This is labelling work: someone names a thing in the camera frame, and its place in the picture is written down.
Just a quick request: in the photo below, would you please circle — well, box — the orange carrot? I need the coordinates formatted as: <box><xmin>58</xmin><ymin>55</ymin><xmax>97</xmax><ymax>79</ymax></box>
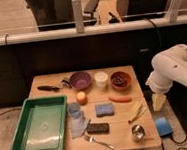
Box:
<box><xmin>108</xmin><ymin>97</ymin><xmax>132</xmax><ymax>103</ymax></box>

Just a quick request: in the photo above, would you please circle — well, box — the silver metal measuring cup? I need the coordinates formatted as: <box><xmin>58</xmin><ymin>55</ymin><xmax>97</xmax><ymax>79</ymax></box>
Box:
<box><xmin>131</xmin><ymin>124</ymin><xmax>151</xmax><ymax>142</ymax></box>

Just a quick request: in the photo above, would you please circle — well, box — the black office chair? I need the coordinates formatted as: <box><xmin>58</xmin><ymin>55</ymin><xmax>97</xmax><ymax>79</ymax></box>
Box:
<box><xmin>83</xmin><ymin>0</ymin><xmax>99</xmax><ymax>26</ymax></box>

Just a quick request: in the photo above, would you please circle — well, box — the small metal clip object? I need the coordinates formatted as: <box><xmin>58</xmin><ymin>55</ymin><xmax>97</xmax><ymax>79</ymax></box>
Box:
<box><xmin>61</xmin><ymin>77</ymin><xmax>71</xmax><ymax>88</ymax></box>

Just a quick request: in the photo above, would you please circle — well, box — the brown bowl with beans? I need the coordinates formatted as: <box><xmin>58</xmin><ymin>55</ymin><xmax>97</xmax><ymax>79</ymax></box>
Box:
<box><xmin>110</xmin><ymin>71</ymin><xmax>132</xmax><ymax>91</ymax></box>

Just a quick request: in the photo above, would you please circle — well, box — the blue plastic cup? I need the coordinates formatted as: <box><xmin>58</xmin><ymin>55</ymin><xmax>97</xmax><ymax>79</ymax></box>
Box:
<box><xmin>67</xmin><ymin>103</ymin><xmax>81</xmax><ymax>119</ymax></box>

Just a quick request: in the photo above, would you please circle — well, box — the wooden table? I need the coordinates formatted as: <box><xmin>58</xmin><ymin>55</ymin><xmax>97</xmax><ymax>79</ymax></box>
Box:
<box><xmin>26</xmin><ymin>62</ymin><xmax>163</xmax><ymax>150</ymax></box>

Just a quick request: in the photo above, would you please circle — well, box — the blue sponge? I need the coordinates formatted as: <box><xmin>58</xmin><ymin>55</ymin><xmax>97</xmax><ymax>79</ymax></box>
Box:
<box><xmin>95</xmin><ymin>103</ymin><xmax>114</xmax><ymax>117</ymax></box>

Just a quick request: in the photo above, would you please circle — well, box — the orange round fruit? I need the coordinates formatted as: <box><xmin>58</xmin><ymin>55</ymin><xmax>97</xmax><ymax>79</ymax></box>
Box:
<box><xmin>76</xmin><ymin>92</ymin><xmax>88</xmax><ymax>105</ymax></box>

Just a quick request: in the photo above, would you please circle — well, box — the purple bowl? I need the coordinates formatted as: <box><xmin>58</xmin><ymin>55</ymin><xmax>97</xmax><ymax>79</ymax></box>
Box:
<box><xmin>69</xmin><ymin>71</ymin><xmax>92</xmax><ymax>90</ymax></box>

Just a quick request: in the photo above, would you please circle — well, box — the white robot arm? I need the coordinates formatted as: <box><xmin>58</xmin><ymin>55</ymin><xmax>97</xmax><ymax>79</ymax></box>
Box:
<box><xmin>146</xmin><ymin>44</ymin><xmax>187</xmax><ymax>111</ymax></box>

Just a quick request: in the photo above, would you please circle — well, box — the blue-grey cloth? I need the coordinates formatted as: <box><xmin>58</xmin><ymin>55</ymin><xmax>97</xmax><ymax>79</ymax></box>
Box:
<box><xmin>71</xmin><ymin>117</ymin><xmax>91</xmax><ymax>139</ymax></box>

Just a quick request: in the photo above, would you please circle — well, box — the white plastic container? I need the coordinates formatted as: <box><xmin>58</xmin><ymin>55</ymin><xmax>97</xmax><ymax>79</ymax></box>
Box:
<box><xmin>94</xmin><ymin>72</ymin><xmax>108</xmax><ymax>88</ymax></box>

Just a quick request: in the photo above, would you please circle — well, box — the green plastic tray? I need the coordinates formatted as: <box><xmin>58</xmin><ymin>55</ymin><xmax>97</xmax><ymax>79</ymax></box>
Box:
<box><xmin>10</xmin><ymin>96</ymin><xmax>67</xmax><ymax>150</ymax></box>

